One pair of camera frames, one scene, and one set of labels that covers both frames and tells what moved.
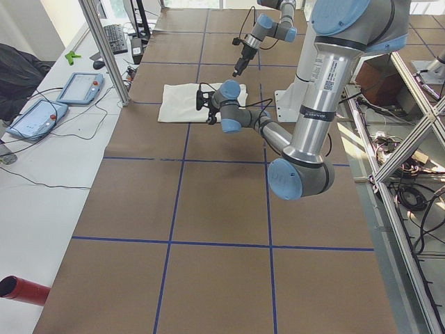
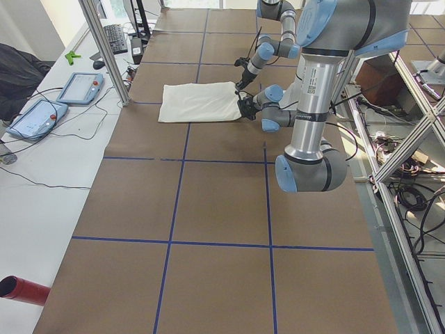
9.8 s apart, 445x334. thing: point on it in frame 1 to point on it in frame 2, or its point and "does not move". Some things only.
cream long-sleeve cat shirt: x=178 y=103 does not move
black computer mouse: x=98 y=65 does not move
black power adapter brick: x=137 y=49 does not move
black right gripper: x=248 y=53 to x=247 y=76
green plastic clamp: x=70 y=56 does not move
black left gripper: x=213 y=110 to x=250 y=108
